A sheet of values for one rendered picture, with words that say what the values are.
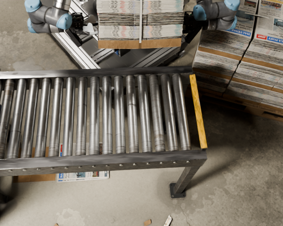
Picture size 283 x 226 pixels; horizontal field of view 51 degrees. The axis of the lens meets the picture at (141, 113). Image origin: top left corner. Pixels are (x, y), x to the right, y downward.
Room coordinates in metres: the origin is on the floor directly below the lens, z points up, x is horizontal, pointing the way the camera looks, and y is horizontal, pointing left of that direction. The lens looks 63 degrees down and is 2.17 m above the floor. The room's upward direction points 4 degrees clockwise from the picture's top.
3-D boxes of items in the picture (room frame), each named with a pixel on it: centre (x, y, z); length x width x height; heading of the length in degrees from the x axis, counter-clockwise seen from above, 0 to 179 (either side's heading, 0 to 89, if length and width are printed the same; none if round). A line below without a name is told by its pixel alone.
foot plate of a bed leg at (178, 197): (0.49, -0.30, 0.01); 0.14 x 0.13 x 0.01; 7
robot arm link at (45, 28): (1.04, 0.54, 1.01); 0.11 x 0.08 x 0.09; 97
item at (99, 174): (0.66, 0.40, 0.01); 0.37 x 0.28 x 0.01; 97
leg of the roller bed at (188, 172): (0.49, -0.30, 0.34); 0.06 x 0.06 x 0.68; 7
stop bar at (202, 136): (0.73, -0.29, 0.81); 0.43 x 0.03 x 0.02; 7
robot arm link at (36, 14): (1.03, 0.52, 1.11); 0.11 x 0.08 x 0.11; 70
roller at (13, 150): (0.62, 0.63, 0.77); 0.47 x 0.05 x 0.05; 7
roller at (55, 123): (0.65, 0.44, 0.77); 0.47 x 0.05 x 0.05; 7
